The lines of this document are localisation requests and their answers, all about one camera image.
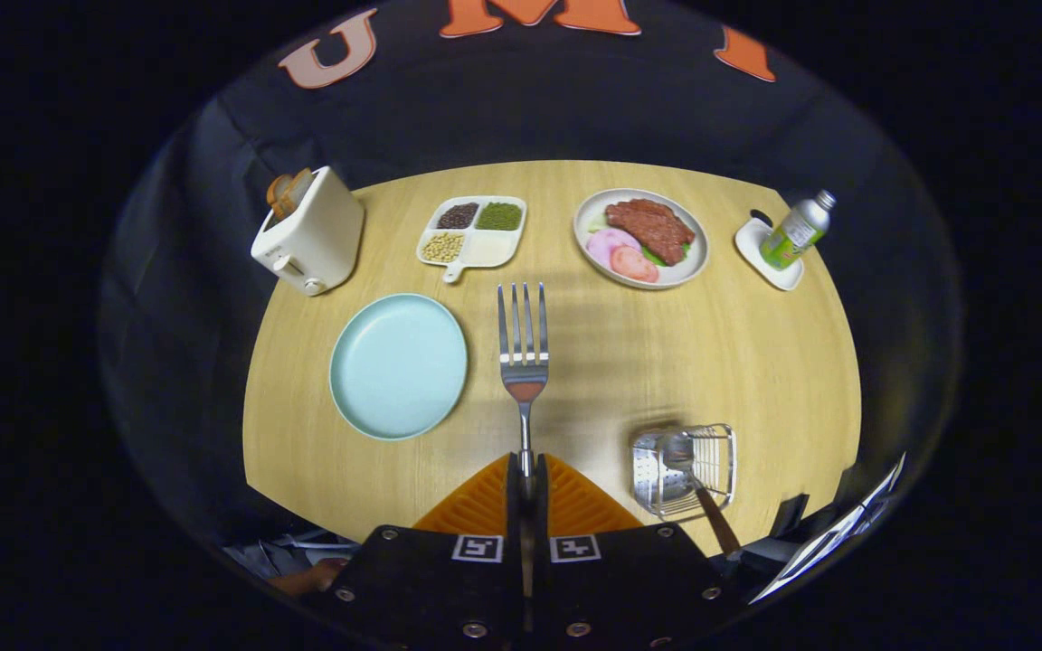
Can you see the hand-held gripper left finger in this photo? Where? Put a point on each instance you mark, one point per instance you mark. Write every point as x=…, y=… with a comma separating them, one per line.
x=431, y=579

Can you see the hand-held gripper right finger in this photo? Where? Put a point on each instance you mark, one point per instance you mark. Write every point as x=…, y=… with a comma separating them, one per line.
x=629, y=579

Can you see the light blue plate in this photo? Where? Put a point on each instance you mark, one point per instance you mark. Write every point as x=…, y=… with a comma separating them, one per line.
x=399, y=366

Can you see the salmon pink ham slice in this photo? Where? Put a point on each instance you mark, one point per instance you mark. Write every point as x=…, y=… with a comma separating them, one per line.
x=634, y=265

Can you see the white round dinner plate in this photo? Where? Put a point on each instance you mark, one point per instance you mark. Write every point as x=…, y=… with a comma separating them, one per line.
x=693, y=258

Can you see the green lettuce leaf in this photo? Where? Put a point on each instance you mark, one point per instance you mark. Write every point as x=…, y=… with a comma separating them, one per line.
x=677, y=253

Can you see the pile of yellow soybeans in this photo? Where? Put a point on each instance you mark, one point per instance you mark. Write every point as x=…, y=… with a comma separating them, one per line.
x=442, y=247

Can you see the white divided dish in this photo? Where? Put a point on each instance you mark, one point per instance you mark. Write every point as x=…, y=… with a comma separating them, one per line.
x=489, y=249

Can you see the pale pink ham slice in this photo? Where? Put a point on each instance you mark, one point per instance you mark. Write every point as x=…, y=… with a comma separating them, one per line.
x=604, y=244

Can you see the brown steak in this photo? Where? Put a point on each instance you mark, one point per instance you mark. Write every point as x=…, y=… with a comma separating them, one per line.
x=652, y=226

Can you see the small white tray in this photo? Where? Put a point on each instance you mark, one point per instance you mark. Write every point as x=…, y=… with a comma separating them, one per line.
x=756, y=249

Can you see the white toaster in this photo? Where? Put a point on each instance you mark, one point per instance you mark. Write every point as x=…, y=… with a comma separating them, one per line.
x=317, y=240

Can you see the pile of dark beans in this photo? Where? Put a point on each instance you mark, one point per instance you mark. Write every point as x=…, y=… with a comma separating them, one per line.
x=458, y=215

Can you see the pile of green beans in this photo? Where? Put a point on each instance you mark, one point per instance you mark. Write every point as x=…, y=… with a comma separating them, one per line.
x=498, y=215

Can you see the silver bottle green label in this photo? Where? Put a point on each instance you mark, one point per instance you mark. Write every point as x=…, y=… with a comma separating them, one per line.
x=792, y=235

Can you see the toasted bread slice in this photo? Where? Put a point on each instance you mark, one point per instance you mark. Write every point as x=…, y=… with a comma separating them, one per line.
x=299, y=185
x=278, y=194

